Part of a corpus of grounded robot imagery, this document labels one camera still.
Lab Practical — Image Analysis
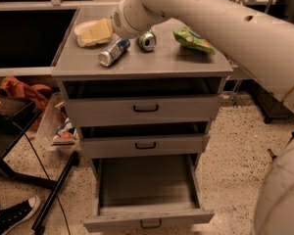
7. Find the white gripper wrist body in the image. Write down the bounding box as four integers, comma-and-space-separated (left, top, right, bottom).
110, 0, 167, 39

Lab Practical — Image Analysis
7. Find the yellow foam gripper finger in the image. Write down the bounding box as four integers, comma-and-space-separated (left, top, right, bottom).
76, 19, 114, 47

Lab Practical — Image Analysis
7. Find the silver blue redbull can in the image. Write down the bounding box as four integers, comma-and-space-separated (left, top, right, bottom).
98, 38, 130, 67

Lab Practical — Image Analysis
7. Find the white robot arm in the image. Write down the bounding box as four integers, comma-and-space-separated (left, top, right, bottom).
107, 0, 294, 235

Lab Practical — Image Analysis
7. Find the green soda can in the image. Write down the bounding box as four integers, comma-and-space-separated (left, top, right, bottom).
138, 30, 157, 52

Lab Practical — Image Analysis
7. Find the grey top drawer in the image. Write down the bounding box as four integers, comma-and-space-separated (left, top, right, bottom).
64, 77, 221, 126

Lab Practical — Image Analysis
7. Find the grey drawer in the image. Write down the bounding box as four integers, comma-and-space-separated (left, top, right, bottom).
84, 155, 214, 233
80, 121, 210, 158
64, 77, 221, 126

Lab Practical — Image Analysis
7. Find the grey drawer cabinet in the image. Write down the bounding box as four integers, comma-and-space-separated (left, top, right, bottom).
52, 20, 232, 162

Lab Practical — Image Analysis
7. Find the grey middle drawer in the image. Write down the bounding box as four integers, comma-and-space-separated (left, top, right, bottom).
80, 121, 210, 158

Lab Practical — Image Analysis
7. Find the grey bottom drawer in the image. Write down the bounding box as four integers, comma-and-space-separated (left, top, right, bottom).
84, 155, 214, 233

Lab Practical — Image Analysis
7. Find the white paper bowl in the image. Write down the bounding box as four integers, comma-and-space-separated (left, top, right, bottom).
73, 21, 96, 36

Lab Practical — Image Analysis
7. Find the green chip bag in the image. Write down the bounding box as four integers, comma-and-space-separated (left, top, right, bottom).
172, 26, 216, 55

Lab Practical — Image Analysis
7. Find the orange jacket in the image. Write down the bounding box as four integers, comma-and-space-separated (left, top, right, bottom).
0, 76, 53, 128

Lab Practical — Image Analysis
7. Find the clear plastic bag of items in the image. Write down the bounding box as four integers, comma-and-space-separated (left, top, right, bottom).
35, 92, 80, 155

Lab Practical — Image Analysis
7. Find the dark cabinet at right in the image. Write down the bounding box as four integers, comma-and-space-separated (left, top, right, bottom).
250, 81, 292, 124

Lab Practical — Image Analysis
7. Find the black white sneaker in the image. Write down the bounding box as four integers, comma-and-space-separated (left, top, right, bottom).
0, 195, 41, 235

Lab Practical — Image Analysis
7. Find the black stand with cable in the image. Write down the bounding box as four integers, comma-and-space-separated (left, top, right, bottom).
0, 98, 79, 235

